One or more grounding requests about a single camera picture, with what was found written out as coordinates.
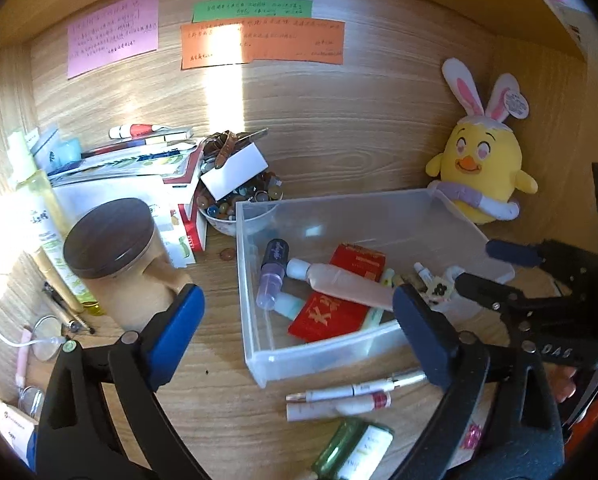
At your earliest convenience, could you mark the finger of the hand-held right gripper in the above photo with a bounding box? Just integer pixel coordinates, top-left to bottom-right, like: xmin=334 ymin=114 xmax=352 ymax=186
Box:
xmin=485 ymin=238 xmax=548 ymax=269
xmin=453 ymin=272 xmax=536 ymax=322

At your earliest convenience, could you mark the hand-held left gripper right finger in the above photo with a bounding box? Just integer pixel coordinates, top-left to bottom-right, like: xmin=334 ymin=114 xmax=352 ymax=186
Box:
xmin=392 ymin=283 xmax=566 ymax=480

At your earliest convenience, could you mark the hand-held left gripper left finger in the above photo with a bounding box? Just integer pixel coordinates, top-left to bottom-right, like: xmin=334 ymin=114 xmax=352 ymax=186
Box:
xmin=33 ymin=283 xmax=206 ymax=480

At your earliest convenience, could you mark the white item with black flower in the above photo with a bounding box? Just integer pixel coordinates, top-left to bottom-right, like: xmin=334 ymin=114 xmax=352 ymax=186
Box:
xmin=423 ymin=269 xmax=460 ymax=306

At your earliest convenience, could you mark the clear plastic storage box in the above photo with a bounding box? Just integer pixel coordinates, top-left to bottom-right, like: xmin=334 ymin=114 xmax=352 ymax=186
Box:
xmin=234 ymin=187 xmax=516 ymax=389

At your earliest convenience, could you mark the long red packet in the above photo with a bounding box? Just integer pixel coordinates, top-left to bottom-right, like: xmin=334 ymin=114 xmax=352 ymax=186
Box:
xmin=287 ymin=293 xmax=376 ymax=345

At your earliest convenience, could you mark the person's right hand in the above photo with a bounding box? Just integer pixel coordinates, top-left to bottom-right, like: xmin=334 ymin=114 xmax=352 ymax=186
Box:
xmin=549 ymin=364 xmax=580 ymax=404

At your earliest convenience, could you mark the small white tube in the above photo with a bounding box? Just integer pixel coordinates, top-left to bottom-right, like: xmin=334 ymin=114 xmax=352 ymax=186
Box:
xmin=412 ymin=261 xmax=438 ymax=286

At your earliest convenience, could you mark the white silver pen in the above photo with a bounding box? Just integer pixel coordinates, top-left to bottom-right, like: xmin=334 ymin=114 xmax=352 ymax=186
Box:
xmin=284 ymin=367 xmax=428 ymax=404

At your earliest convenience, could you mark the white box with green print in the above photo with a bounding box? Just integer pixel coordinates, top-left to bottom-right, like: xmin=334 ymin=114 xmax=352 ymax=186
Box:
xmin=150 ymin=202 xmax=198 ymax=269

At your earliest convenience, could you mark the pink bottle with white cap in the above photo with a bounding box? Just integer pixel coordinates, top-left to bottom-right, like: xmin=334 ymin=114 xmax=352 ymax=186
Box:
xmin=286 ymin=257 xmax=398 ymax=311

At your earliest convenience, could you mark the small red box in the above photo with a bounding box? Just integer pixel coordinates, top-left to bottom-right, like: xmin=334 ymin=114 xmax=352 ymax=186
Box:
xmin=328 ymin=242 xmax=385 ymax=284

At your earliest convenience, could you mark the yellow chick plush toy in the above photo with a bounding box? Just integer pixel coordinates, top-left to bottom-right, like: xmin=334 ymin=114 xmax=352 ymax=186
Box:
xmin=425 ymin=57 xmax=540 ymax=226

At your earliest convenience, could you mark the beige mug with dark lid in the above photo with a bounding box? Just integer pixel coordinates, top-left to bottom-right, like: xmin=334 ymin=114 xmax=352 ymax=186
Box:
xmin=62 ymin=198 xmax=193 ymax=334

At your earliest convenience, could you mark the red white medicine box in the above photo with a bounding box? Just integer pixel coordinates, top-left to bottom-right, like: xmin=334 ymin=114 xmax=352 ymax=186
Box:
xmin=176 ymin=199 xmax=210 ymax=254

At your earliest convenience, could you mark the purple spray bottle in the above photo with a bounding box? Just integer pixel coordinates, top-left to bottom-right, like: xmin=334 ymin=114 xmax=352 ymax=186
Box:
xmin=256 ymin=238 xmax=293 ymax=310

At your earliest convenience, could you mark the black pen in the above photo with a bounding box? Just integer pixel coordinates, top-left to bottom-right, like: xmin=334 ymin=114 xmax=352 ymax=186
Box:
xmin=41 ymin=281 xmax=96 ymax=336

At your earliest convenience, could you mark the bowl of colourful beads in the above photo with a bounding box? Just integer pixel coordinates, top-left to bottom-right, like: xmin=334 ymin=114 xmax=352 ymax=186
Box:
xmin=198 ymin=170 xmax=284 ymax=237

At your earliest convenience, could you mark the small round mirror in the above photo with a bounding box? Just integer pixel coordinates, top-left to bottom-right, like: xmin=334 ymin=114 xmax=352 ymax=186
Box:
xmin=31 ymin=314 xmax=68 ymax=362

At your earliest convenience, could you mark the green glass bottle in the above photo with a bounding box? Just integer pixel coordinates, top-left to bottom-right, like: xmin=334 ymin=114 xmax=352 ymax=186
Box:
xmin=311 ymin=417 xmax=395 ymax=480

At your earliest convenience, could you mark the pink pen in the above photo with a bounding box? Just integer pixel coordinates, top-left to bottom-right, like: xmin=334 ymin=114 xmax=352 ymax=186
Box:
xmin=16 ymin=327 xmax=33 ymax=387

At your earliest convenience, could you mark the small glass jar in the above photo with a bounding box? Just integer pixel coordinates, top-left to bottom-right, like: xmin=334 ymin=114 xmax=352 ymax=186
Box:
xmin=18 ymin=384 xmax=45 ymax=422

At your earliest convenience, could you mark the white card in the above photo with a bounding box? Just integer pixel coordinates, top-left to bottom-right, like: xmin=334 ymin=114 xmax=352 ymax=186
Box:
xmin=199 ymin=140 xmax=270 ymax=201

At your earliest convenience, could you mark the yellow green spray bottle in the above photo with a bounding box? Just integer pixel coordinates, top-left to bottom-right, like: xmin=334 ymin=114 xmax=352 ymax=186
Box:
xmin=6 ymin=130 xmax=106 ymax=317

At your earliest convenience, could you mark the stack of papers and books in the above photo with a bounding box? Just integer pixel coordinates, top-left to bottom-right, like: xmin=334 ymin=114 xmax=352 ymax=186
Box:
xmin=48 ymin=134 xmax=206 ymax=187

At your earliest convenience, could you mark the white carton box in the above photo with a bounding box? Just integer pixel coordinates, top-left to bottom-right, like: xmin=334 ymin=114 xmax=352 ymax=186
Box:
xmin=0 ymin=402 xmax=38 ymax=467

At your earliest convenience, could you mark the light blue packet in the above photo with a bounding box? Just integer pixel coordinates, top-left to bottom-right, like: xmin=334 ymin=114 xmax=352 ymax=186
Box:
xmin=48 ymin=137 xmax=83 ymax=169

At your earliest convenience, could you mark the orange paper note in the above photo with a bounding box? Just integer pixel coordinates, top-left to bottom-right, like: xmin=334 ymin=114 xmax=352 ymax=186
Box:
xmin=180 ymin=18 xmax=346 ymax=70

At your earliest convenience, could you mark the pink paper note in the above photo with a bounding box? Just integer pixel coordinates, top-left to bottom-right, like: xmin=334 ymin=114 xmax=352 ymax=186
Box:
xmin=67 ymin=0 xmax=160 ymax=80

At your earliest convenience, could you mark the green paper note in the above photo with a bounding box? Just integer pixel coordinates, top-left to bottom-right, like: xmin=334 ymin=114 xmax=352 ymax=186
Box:
xmin=191 ymin=0 xmax=314 ymax=24

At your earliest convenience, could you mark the white cable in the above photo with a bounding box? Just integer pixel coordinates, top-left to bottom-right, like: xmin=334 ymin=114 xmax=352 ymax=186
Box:
xmin=0 ymin=322 xmax=66 ymax=350

